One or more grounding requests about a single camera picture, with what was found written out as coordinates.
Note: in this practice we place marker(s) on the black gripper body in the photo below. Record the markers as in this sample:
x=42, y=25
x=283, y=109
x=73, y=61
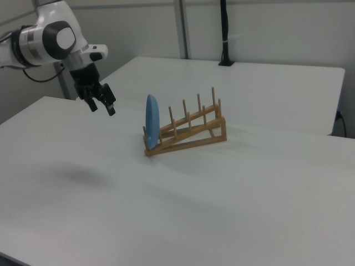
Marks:
x=86, y=80

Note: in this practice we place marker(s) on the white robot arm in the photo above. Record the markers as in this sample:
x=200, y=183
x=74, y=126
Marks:
x=50, y=38

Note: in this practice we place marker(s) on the wooden plate rack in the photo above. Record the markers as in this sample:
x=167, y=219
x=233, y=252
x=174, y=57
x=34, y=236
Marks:
x=222, y=127

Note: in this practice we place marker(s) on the blue plate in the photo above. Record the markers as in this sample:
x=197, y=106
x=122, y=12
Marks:
x=152, y=119

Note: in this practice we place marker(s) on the black pole with white tie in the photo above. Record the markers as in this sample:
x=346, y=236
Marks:
x=224, y=27

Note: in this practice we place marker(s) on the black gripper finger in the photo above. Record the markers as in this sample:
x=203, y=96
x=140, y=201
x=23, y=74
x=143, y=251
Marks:
x=108, y=99
x=93, y=106

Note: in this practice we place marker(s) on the grey partition post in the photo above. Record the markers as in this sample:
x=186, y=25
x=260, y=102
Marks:
x=183, y=27

